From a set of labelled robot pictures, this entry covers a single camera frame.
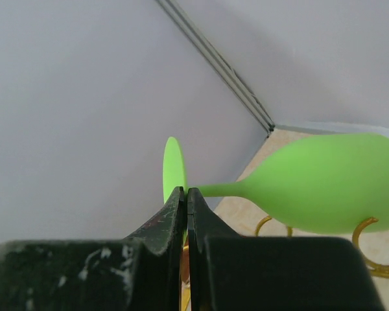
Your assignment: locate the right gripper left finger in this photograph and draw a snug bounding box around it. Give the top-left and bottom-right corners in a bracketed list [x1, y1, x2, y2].
[0, 187, 185, 310]

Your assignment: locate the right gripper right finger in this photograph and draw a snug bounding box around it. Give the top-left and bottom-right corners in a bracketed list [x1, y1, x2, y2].
[187, 188, 384, 310]

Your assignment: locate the green wine glass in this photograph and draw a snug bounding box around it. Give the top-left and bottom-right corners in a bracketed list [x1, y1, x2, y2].
[161, 132, 389, 236]

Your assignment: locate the gold wire glass rack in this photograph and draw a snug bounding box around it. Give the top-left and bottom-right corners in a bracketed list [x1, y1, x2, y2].
[338, 217, 389, 279]

